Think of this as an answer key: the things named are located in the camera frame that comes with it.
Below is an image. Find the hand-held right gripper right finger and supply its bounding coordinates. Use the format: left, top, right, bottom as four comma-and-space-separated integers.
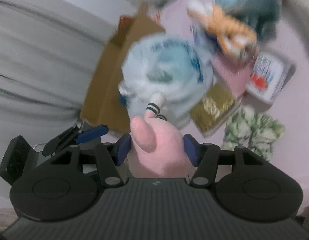
183, 133, 267, 188

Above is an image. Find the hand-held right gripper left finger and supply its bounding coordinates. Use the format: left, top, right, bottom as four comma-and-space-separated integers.
51, 134, 132, 188

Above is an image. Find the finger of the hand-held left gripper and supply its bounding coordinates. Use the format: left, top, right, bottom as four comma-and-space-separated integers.
42, 126, 82, 155
76, 124, 109, 143

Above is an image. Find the pink plush doll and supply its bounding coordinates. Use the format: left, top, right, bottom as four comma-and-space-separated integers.
127, 92, 195, 178

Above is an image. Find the gold tissue packet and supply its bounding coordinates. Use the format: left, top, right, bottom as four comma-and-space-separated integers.
189, 84, 241, 138

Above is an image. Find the brown cardboard box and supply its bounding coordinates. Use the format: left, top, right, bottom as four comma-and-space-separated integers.
79, 4, 167, 133

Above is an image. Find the green patterned cloth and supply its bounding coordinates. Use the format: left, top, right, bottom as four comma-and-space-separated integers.
221, 106, 286, 162

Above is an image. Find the orange striped cloth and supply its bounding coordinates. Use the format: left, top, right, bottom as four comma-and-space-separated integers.
187, 0, 258, 57

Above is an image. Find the pink wipes packet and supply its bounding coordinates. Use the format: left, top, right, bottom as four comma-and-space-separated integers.
211, 51, 255, 97

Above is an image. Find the grey curtain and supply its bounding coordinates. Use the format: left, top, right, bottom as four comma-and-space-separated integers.
0, 0, 135, 205

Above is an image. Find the white knotted plastic bag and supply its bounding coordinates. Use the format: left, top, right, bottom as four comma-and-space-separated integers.
118, 35, 216, 130

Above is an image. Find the white printed packet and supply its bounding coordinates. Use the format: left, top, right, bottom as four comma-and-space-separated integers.
246, 51, 296, 103

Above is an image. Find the white folded blanket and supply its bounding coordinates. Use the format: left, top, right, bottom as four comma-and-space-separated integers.
274, 0, 309, 75

